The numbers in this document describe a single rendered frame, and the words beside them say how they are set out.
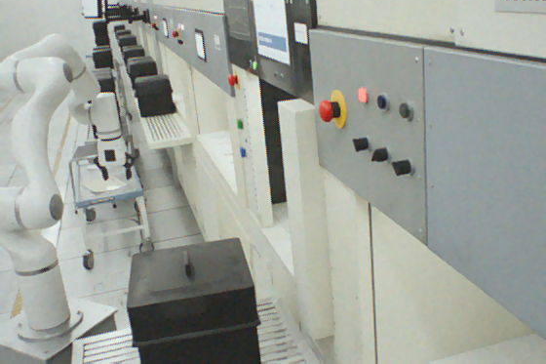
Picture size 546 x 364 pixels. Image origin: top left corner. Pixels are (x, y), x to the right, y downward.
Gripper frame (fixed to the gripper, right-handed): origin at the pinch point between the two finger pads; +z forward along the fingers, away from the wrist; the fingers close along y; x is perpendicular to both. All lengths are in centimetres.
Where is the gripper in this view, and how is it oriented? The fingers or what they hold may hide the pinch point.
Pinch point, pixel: (117, 177)
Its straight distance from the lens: 230.0
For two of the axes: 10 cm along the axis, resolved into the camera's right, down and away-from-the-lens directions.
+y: 9.8, -0.4, -1.9
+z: 0.9, 9.5, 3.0
